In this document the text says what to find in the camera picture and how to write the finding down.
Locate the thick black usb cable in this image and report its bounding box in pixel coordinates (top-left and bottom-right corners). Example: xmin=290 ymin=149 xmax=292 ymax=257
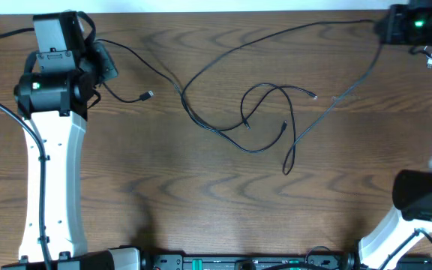
xmin=95 ymin=38 xmax=289 ymax=155

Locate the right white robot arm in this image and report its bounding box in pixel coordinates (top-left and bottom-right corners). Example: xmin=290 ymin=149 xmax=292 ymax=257
xmin=340 ymin=1 xmax=432 ymax=269

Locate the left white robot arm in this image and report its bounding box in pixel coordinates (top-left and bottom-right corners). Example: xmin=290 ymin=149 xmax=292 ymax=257
xmin=13 ymin=11 xmax=142 ymax=269

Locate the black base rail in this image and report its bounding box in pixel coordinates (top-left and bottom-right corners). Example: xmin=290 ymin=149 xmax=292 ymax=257
xmin=144 ymin=253 xmax=342 ymax=270

